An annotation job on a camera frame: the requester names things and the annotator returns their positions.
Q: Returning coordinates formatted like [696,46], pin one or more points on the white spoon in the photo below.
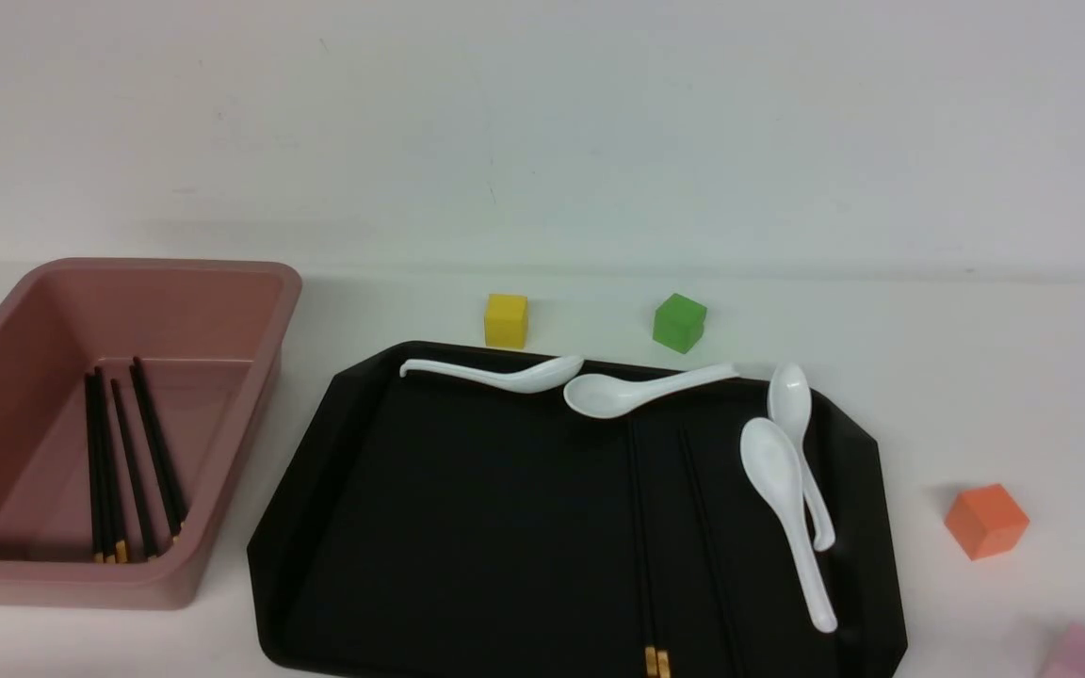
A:
[789,406]
[541,377]
[603,397]
[773,467]

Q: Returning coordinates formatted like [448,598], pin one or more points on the white spoon upper right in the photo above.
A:
[789,406]

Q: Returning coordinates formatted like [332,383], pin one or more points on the yellow cube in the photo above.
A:
[506,321]

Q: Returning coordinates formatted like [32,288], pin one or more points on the black plastic tray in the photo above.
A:
[434,527]

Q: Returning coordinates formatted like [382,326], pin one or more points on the black chopstick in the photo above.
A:
[146,529]
[648,630]
[726,622]
[97,512]
[113,496]
[166,477]

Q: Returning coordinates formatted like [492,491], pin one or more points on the white spoon centre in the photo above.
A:
[603,397]

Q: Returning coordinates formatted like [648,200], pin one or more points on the green cube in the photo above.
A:
[678,323]

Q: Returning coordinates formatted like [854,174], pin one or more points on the white spoon far left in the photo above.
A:
[541,377]

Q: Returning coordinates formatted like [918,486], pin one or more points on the white spoon lower right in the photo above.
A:
[773,467]

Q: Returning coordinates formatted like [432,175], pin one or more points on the pink plastic bin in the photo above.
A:
[210,334]

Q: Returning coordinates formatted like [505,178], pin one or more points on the orange cube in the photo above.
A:
[986,521]

